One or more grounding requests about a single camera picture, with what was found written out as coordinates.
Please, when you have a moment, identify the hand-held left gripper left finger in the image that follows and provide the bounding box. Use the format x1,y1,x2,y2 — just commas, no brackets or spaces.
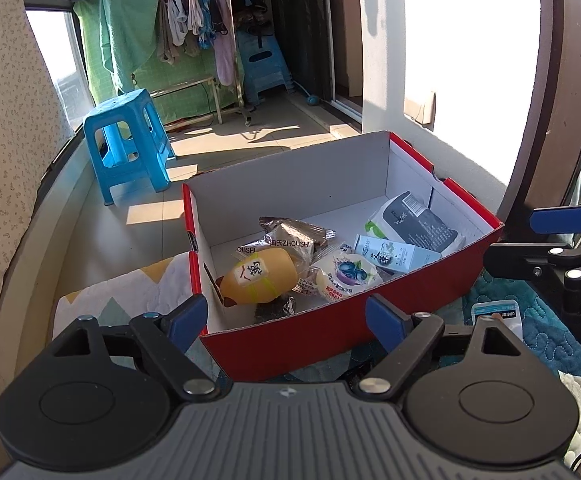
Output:
53,294,219,402

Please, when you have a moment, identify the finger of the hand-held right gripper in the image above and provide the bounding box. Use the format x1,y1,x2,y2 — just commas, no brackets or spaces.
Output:
483,241,581,287
529,199,581,240

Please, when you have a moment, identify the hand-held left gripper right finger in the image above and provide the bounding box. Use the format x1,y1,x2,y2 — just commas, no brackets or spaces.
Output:
357,293,524,399

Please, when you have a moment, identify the white face mask sachet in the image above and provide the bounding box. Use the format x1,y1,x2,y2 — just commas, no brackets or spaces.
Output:
470,299,524,344

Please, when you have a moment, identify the blueberry bread packet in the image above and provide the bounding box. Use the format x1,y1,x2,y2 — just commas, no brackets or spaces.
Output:
295,242,386,305

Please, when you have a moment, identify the light blue small box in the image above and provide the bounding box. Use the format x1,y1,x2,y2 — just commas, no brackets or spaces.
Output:
354,234,444,276

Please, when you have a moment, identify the red cardboard box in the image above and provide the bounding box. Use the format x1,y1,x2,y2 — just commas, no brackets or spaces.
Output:
182,130,505,384

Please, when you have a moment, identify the small black packet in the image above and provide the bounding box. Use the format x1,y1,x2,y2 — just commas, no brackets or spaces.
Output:
255,296,297,324

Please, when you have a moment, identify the white grey wet wipes pack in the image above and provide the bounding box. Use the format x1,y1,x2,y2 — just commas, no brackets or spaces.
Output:
364,191,467,257

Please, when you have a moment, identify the silver snack packet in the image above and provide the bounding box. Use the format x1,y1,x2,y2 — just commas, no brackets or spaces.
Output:
233,216,337,295

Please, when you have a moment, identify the teal patchwork quilt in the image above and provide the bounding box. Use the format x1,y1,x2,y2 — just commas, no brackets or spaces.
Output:
53,255,581,472

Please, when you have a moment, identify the clothes drying rack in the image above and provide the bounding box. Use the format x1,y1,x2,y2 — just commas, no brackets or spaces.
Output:
68,0,257,127

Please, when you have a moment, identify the blue plastic stool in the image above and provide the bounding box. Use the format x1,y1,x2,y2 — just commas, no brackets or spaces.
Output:
83,88,178,206

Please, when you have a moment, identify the floral beige curtain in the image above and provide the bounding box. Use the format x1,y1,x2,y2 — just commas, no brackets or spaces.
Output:
0,0,74,480

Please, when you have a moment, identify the stack of blue stools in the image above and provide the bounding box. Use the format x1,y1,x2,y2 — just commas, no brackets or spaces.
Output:
235,30,296,107

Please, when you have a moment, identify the lilac hanging cloth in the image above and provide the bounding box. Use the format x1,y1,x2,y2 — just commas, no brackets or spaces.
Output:
213,0,235,87

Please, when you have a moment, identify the glass window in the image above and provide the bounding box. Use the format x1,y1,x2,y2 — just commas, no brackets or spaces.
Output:
23,7,92,127

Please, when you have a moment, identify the dark sliding door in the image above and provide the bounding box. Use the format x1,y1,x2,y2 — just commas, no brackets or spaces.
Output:
268,0,366,116

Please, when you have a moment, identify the row of hanging socks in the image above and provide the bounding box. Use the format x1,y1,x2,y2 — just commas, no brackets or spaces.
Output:
157,0,231,67

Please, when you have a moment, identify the green towel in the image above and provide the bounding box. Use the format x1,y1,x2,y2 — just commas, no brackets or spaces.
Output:
99,0,174,94

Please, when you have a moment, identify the dark brown window frame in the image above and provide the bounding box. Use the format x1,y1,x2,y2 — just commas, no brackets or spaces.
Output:
497,0,581,222

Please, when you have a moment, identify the beige wall socket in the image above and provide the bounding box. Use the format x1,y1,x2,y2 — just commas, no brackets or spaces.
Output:
403,90,436,126

